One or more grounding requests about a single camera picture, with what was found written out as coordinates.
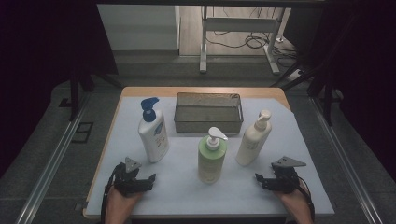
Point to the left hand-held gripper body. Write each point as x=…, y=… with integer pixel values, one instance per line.
x=127, y=182

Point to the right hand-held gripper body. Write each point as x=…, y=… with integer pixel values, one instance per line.
x=286, y=182

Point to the cream pump bottle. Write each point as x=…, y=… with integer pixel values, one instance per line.
x=252, y=143

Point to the white bottle with blue pump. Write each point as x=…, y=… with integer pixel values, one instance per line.
x=154, y=140

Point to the green bottle with white pump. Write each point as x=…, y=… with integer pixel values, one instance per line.
x=211, y=161

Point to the grey metal mesh basket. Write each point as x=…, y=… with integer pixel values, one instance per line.
x=205, y=113

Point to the person's left hand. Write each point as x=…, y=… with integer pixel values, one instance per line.
x=121, y=203

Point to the person's right hand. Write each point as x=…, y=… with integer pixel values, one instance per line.
x=299, y=202

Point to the pale blue table mat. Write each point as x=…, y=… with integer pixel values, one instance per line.
x=186, y=193

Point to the black metal stand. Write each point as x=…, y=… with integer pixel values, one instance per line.
x=74, y=96
x=327, y=99

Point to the white power strip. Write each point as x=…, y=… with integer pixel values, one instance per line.
x=295, y=75

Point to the dark curtain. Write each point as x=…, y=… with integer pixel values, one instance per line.
x=367, y=62
x=37, y=62

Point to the white cabinet panel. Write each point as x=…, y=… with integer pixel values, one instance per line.
x=137, y=28

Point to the aluminium rail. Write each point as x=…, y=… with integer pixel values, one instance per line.
x=49, y=168
x=345, y=165

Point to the white metal desk frame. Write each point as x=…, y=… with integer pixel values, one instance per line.
x=239, y=24

